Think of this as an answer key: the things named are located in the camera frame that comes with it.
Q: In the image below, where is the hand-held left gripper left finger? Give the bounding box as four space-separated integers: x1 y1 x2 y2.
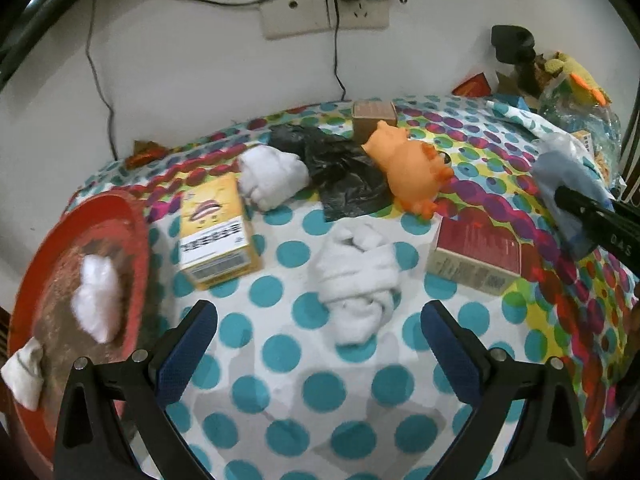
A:
52 299 221 480

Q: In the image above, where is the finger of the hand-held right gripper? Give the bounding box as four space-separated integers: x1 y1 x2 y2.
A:
555 186 640 256

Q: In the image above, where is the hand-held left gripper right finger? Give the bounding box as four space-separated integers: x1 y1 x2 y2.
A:
420 300 588 480

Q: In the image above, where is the grey-blue sock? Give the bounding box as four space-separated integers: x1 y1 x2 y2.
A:
530 132 616 261

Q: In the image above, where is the fluffy white sock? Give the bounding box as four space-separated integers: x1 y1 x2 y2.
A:
71 255 123 345

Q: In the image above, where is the large ribbed white sock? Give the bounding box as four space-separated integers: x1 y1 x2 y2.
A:
312 222 418 348

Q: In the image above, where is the yellow carton box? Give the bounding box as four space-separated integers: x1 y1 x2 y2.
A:
177 175 261 291

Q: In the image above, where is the round red tray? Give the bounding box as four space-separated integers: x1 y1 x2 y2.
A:
7 192 151 463

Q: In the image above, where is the small off-white sock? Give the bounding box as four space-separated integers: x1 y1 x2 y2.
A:
0 337 45 411

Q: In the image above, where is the polka dot tablecloth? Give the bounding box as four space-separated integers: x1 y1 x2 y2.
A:
65 92 640 480

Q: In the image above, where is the red carton box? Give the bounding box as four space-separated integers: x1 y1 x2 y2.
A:
426 209 523 297

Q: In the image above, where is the clear plastic bag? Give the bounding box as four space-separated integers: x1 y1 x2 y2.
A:
537 77 623 161

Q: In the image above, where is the yellow plush toy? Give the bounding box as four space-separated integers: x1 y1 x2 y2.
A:
542 52 613 106

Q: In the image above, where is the orange toy pig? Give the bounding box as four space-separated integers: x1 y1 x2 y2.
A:
361 120 456 221

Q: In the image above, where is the red packet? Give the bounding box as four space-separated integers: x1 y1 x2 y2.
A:
452 72 493 96

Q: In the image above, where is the black stand device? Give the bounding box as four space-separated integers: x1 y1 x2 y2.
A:
490 24 543 98

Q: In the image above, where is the brown snack wrapper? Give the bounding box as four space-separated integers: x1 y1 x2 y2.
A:
125 139 168 168

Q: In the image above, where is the black plastic bag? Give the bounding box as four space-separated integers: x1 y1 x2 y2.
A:
269 124 393 223

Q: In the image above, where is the small brown cardboard box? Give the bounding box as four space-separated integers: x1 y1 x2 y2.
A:
351 100 398 142

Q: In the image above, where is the beige wall socket plate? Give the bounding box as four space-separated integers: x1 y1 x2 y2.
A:
255 0 332 41
327 0 390 31

